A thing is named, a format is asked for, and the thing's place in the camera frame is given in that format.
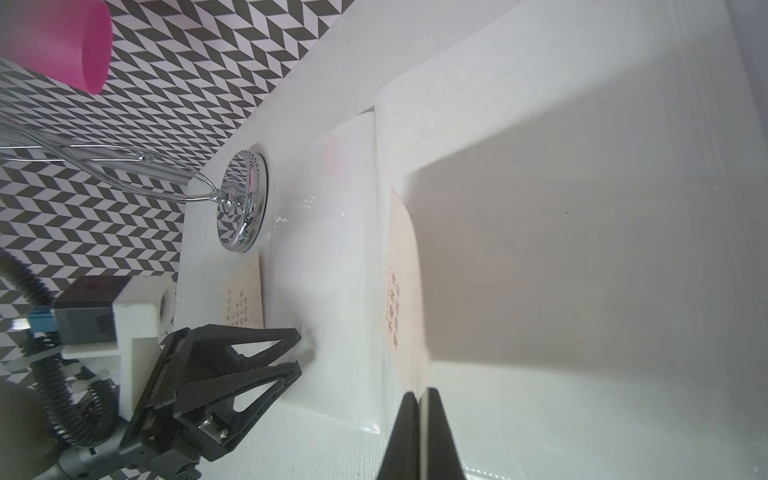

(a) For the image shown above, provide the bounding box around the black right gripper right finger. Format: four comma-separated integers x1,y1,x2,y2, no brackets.
421,387,466,480

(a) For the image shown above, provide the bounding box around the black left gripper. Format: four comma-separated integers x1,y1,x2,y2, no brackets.
120,324,302,474

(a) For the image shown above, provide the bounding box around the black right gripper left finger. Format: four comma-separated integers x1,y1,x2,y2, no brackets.
376,392,420,480

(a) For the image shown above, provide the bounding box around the pale pink card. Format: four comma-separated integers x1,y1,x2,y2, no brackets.
383,192,430,396

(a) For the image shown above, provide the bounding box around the white photo album bicycle cover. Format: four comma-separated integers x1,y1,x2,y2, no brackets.
260,0,768,480

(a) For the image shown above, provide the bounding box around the beige calendar card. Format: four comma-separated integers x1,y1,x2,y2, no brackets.
224,255,265,329

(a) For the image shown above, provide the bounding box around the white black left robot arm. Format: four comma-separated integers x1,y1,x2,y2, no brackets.
1,252,301,479

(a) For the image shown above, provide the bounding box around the pink plastic cup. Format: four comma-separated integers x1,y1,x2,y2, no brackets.
1,0,113,95

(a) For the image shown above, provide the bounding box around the chrome wire cup stand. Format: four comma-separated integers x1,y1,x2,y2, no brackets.
1,115,270,253

